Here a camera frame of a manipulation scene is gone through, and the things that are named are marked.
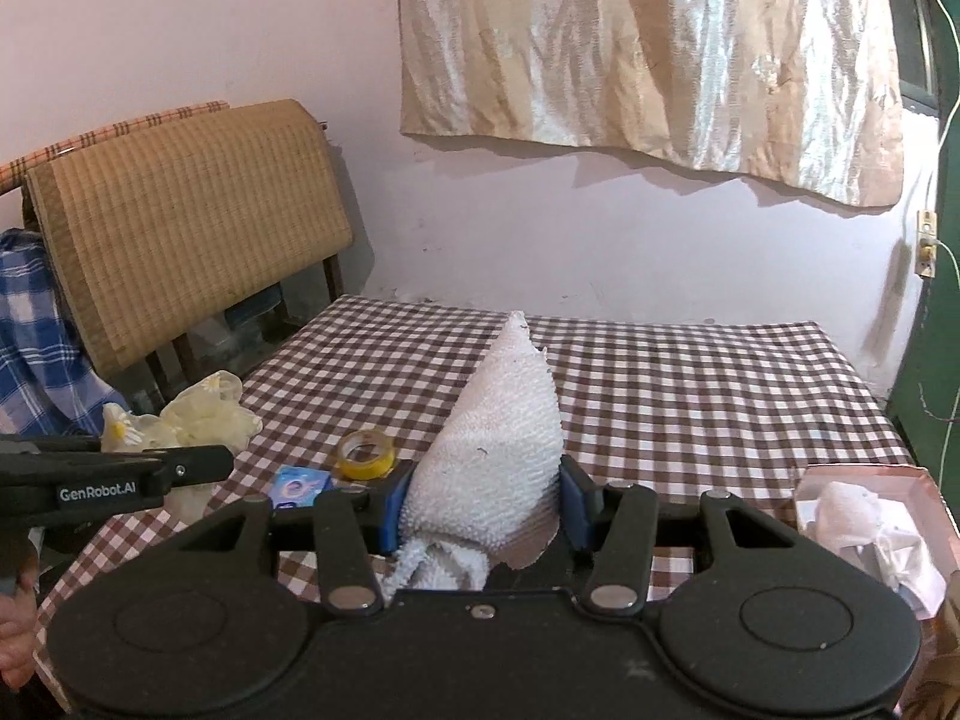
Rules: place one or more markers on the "green wooden door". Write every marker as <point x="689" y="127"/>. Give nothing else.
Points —
<point x="924" y="399"/>

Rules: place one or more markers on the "woven bamboo mat chair back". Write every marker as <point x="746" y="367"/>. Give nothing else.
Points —
<point x="155" y="231"/>

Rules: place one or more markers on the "yellow tape roll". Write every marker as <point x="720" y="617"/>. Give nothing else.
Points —
<point x="365" y="455"/>

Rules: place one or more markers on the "white respirator mask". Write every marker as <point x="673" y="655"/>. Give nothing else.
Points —
<point x="880" y="537"/>

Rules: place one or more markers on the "brown checkered tablecloth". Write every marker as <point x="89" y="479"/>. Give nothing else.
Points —
<point x="678" y="408"/>

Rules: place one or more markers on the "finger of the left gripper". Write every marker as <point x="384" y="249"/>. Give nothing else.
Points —
<point x="193" y="466"/>

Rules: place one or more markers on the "white knitted sock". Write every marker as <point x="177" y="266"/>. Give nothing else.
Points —
<point x="486" y="493"/>

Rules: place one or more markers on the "blue Vinda tissue pack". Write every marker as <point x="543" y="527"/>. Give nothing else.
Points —
<point x="296" y="487"/>

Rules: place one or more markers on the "beige wall curtain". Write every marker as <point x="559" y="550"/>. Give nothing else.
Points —
<point x="805" y="93"/>

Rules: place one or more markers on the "pink cardboard box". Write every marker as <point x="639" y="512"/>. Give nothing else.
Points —
<point x="908" y="484"/>

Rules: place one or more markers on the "person's left hand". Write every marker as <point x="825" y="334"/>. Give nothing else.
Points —
<point x="19" y="623"/>

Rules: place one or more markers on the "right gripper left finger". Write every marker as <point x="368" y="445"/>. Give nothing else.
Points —
<point x="350" y="526"/>

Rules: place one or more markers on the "wall power socket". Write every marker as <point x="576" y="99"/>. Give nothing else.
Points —
<point x="927" y="244"/>

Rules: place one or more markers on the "blue plaid cloth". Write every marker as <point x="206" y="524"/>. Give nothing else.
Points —
<point x="49" y="387"/>

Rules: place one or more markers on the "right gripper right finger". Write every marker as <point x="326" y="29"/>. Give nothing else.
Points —
<point x="612" y="533"/>

